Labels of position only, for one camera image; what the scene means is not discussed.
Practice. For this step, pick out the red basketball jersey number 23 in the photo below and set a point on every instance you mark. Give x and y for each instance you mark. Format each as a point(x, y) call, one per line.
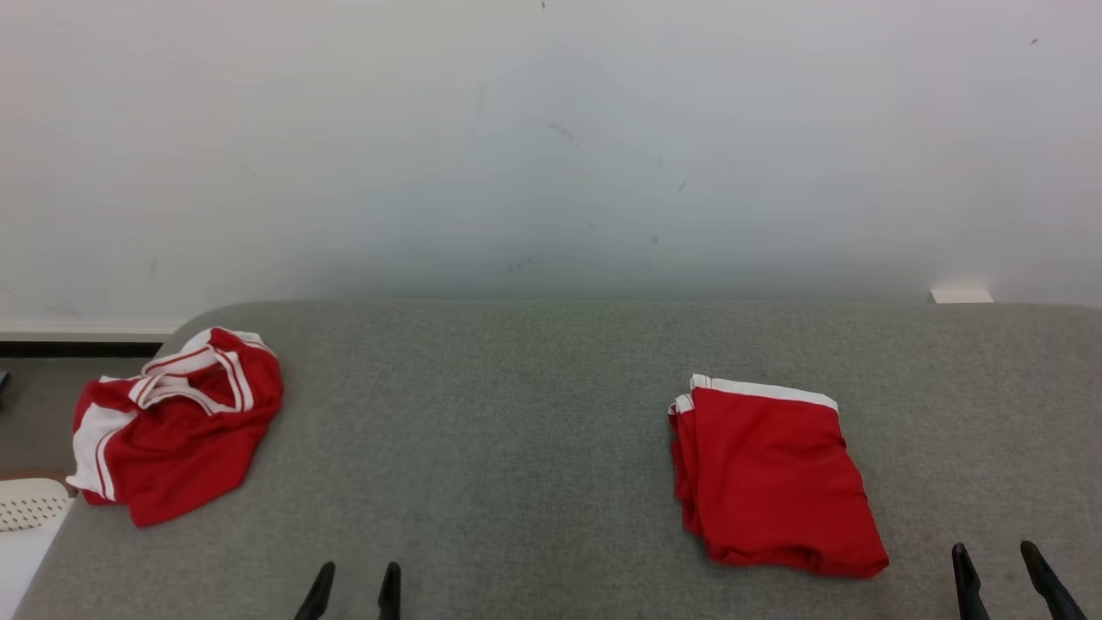
point(181, 439)

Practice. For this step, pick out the black baseboard strip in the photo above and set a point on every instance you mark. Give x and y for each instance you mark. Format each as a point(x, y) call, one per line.
point(77, 350)

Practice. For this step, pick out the grey fabric sofa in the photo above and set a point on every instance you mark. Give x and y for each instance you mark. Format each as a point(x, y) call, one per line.
point(516, 448)

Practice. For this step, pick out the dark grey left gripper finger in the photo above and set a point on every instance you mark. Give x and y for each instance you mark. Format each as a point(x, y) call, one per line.
point(317, 596)
point(390, 596)

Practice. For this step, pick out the red shorts with white trim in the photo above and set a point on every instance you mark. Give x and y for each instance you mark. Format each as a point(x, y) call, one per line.
point(775, 482)

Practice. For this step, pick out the white perforated laundry basket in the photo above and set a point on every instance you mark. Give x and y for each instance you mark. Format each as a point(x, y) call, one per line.
point(26, 517)

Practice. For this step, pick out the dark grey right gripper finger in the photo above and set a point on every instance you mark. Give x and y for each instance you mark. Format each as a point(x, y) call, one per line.
point(1050, 590)
point(968, 590)

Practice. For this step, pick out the white wall socket box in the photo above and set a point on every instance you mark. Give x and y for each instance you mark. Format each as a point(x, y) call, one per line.
point(962, 296)

